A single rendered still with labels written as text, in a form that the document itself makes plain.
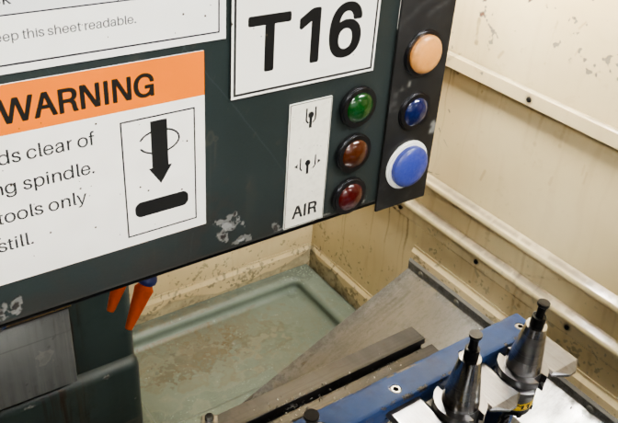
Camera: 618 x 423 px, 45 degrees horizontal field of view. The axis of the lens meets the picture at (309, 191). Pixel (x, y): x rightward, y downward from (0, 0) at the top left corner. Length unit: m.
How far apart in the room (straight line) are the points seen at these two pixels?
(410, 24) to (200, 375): 1.44
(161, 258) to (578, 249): 1.04
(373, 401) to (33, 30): 0.65
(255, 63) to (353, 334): 1.30
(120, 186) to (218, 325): 1.56
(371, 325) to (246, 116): 1.28
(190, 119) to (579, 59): 0.96
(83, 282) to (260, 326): 1.54
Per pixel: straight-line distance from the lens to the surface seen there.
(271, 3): 0.40
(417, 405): 0.91
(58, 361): 1.34
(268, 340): 1.91
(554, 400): 1.52
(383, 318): 1.67
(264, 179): 0.44
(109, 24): 0.36
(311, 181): 0.46
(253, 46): 0.40
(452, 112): 1.52
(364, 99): 0.45
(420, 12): 0.47
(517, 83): 1.37
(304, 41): 0.42
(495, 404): 0.94
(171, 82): 0.38
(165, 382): 1.81
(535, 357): 0.96
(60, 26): 0.35
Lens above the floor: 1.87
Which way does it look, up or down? 31 degrees down
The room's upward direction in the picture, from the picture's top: 4 degrees clockwise
